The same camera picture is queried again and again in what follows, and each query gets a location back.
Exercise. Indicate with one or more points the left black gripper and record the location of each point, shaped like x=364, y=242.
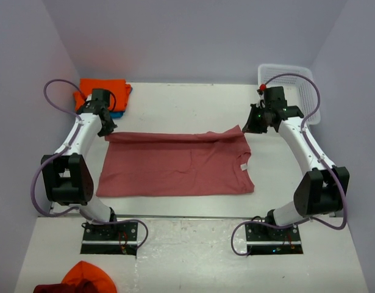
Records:
x=107, y=130

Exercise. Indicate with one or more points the folded orange t shirt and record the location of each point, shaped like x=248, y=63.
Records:
x=119, y=87

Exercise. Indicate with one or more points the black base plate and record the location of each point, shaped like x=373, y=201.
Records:
x=262, y=240
x=118, y=239

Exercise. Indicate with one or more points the folded blue t shirt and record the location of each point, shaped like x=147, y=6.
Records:
x=118, y=114

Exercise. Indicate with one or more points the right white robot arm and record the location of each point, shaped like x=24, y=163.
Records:
x=323, y=186

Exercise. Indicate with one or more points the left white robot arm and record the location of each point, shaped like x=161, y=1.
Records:
x=66, y=177

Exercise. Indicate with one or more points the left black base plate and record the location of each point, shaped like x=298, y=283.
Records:
x=118, y=239

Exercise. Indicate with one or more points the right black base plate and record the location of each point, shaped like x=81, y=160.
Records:
x=262, y=240

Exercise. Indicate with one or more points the white plastic basket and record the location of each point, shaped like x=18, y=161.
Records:
x=298, y=91

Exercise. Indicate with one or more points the pink t shirt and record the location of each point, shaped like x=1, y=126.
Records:
x=167, y=165

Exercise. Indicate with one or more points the dark red cloth at front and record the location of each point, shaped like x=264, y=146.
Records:
x=83, y=287

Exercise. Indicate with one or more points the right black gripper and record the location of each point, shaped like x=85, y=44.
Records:
x=251, y=127

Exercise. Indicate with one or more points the orange cloth at front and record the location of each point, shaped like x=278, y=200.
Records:
x=86, y=272

